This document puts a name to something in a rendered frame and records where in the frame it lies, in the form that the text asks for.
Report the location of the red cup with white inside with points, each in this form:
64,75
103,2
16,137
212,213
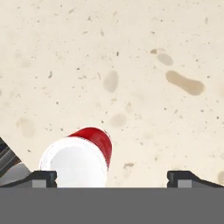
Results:
78,159

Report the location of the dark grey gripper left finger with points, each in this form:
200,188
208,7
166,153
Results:
43,176

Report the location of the grey striped object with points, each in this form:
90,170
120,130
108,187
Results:
8,166

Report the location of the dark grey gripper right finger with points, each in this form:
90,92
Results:
180,176

